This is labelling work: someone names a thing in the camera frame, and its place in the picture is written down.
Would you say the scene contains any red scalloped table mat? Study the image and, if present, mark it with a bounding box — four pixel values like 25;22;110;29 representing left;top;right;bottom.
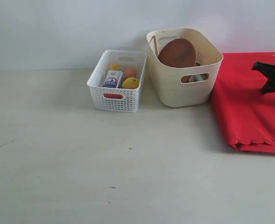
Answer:
211;52;275;154

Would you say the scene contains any stainless steel cup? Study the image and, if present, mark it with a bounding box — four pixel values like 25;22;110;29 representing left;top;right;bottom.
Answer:
188;73;209;83

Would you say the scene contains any brown round plate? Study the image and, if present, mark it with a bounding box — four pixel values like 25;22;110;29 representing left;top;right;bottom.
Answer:
158;38;196;68

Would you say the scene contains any wooden chopstick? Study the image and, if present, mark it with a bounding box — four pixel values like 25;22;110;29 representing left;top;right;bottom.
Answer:
153;35;159;57

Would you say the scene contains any brown egg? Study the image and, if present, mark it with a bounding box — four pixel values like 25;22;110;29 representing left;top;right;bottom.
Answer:
124;67;137;79

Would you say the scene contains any yellow lemon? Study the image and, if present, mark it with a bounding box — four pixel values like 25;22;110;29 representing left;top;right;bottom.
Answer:
122;77;140;89

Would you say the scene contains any yellow cheese wedge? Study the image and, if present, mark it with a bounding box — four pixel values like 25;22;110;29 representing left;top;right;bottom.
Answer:
109;63;121;71

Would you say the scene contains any red grilled sausage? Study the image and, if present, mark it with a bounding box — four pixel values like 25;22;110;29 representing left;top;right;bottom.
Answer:
104;93;123;99

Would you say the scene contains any white milk carton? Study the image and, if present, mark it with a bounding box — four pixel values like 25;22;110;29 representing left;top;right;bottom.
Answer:
103;70;123;88

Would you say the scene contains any cream plastic storage bin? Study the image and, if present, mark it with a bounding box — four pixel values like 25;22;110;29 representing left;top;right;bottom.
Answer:
146;28;223;107

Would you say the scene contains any white perforated plastic basket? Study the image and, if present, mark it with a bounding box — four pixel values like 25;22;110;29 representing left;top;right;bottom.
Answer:
86;50;148;112

